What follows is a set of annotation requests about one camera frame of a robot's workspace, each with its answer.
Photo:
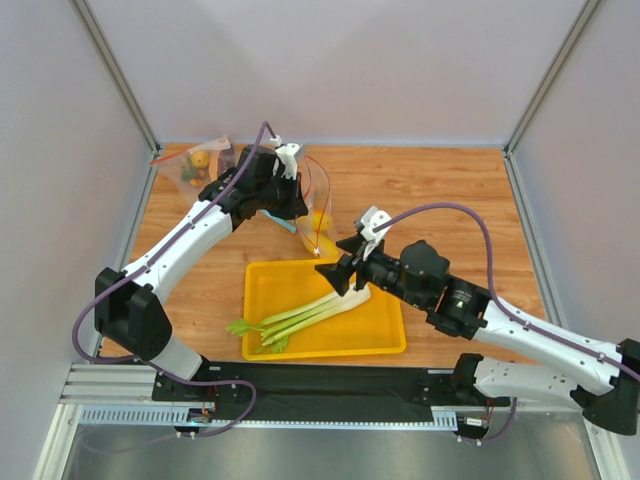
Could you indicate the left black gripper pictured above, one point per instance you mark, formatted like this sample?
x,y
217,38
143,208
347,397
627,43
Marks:
x,y
292,198

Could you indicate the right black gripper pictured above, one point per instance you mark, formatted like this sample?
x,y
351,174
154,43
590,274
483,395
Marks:
x,y
355,266

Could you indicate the red-zip clear bag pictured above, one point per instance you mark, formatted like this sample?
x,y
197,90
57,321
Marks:
x,y
169,166
317,193

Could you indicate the fake green celery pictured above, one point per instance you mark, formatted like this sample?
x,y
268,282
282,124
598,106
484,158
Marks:
x,y
274,331

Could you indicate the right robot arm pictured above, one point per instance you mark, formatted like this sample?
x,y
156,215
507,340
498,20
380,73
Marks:
x,y
599,378

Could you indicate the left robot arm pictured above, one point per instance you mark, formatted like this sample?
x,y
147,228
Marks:
x,y
130,304

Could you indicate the blue-zip clear bag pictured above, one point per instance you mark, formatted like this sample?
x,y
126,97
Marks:
x,y
282,223

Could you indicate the fake orange-yellow mango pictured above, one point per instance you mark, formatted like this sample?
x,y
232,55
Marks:
x,y
320,246

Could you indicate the fake yellow lemon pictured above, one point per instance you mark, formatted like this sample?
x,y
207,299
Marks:
x,y
321,221

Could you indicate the fake purple sweet potato slice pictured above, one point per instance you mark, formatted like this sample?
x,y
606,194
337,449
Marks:
x,y
221,161

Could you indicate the fake small cherry tomatoes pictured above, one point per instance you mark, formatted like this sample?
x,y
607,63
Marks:
x,y
192,176

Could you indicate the yellow plastic tray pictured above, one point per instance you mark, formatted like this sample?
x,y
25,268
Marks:
x,y
374,328

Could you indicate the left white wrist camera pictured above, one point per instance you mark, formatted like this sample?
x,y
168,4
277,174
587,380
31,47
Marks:
x,y
289,155

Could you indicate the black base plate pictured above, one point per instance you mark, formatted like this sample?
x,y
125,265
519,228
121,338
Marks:
x,y
323,393

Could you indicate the aluminium frame rail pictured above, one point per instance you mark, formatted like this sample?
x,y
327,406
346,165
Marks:
x,y
480,420

